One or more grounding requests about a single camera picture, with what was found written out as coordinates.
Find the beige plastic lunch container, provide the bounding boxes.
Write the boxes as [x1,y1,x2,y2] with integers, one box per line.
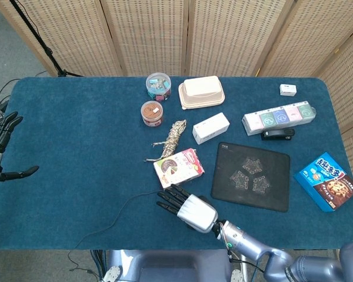
[178,75,226,110]

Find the black tripod stand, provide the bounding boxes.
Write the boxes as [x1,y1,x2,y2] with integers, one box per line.
[8,0,84,78]

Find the blue cable bundle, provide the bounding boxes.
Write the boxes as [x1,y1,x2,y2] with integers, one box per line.
[89,249,107,279]

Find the coiled beige rope bundle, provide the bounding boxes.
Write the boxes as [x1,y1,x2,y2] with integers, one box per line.
[144,119,188,163]

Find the metal table leg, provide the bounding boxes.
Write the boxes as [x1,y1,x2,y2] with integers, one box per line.
[240,258,250,282]

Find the blue carpet table cover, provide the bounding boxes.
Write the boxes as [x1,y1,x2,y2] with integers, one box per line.
[0,76,351,251]

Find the white rectangular cardboard box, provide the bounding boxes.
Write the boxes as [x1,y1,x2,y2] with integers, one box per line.
[192,112,231,145]

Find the clear jar with brown contents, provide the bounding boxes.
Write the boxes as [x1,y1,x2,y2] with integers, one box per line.
[140,100,164,127]

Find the woven wooden folding screen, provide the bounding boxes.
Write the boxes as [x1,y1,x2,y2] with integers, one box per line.
[0,0,353,282]

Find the blue-grey robot torso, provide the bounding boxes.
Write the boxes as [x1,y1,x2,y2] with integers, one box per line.
[101,249,245,282]

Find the black floor cables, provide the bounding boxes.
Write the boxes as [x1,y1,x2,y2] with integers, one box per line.
[0,70,48,121]

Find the row of tissue packs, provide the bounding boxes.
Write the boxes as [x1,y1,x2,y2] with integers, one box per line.
[241,100,317,136]

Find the black stapler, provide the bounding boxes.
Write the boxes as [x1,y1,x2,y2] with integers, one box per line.
[261,128,296,141]

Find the clear jar of binder clips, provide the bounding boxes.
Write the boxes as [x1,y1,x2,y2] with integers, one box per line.
[145,72,172,102]

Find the blue chocolate cookie box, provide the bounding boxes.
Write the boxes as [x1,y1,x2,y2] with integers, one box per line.
[293,152,353,213]

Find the white red biscuit box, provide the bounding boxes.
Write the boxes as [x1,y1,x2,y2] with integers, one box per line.
[153,147,205,191]

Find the black mouse cable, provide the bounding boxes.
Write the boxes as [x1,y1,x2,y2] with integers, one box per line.
[68,190,160,274]

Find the black patterned mouse pad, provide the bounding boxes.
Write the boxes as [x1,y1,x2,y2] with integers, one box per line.
[211,142,291,213]

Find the small white box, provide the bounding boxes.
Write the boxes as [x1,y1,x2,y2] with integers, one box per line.
[279,83,297,96]

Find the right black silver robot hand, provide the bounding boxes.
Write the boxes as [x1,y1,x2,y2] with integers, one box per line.
[156,184,219,234]

